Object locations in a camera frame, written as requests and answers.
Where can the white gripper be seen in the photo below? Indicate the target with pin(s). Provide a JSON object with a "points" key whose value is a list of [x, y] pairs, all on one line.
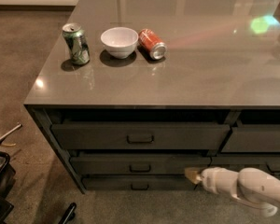
{"points": [[209, 176]]}

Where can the black object on floor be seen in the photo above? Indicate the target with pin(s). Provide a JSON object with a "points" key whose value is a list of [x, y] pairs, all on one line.
{"points": [[69, 214]]}

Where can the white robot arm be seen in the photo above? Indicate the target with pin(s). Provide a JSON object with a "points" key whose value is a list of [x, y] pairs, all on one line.
{"points": [[251, 188]]}

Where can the dark drawer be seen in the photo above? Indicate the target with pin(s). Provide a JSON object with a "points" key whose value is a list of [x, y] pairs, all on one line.
{"points": [[270, 164], [138, 182], [140, 135], [252, 138], [136, 164]]}

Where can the white bowl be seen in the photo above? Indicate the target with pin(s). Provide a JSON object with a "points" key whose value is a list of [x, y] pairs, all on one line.
{"points": [[120, 42]]}

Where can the dark counter cabinet frame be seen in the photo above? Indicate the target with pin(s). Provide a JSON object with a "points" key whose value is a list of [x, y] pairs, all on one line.
{"points": [[45, 116]]}

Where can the black cart with items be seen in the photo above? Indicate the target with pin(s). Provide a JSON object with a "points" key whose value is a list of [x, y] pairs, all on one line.
{"points": [[7, 181]]}

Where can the metal rod on floor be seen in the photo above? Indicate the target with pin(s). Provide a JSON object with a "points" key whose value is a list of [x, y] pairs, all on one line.
{"points": [[4, 136]]}

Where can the red soda can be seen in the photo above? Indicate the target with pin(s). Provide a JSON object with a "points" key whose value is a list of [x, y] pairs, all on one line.
{"points": [[154, 47]]}

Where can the green soda can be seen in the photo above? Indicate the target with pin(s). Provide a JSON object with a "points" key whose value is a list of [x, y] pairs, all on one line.
{"points": [[75, 38]]}

